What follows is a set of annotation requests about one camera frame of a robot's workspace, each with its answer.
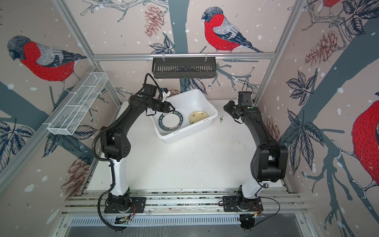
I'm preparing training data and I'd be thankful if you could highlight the large green rimmed plate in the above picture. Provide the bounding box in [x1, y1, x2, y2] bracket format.
[158, 111, 183, 132]

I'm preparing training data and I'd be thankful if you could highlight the yellow translucent plate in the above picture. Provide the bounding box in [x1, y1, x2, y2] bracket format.
[189, 111, 209, 124]

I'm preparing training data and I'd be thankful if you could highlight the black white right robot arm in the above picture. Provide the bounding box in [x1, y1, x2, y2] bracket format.
[224, 100, 289, 211]

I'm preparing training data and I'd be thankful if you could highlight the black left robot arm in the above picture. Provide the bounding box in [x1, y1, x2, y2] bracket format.
[95, 93, 175, 213]

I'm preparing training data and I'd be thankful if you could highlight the white plastic bin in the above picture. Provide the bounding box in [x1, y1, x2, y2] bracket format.
[148, 89, 218, 144]

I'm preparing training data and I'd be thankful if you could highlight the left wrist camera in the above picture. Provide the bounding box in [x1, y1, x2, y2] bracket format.
[161, 87, 171, 99]

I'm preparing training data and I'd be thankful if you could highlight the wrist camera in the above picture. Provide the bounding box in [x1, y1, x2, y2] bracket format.
[161, 87, 171, 99]
[238, 91, 253, 107]

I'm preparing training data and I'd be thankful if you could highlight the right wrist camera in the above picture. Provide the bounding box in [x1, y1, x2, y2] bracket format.
[238, 91, 253, 107]

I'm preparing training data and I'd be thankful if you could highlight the black corrugated cable conduit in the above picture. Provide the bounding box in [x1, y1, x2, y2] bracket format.
[91, 72, 163, 232]

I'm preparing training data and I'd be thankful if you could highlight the black hanging wire basket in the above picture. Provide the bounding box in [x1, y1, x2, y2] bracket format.
[152, 57, 216, 79]

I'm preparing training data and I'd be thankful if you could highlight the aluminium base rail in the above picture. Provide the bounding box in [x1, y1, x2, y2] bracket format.
[62, 188, 308, 215]

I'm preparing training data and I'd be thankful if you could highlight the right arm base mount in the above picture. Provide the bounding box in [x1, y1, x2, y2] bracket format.
[222, 196, 263, 212]

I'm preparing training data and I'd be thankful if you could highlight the white mesh wall shelf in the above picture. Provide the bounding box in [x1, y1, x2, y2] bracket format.
[47, 72, 108, 135]

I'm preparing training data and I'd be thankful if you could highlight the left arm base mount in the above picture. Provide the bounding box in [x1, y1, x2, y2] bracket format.
[104, 195, 146, 214]

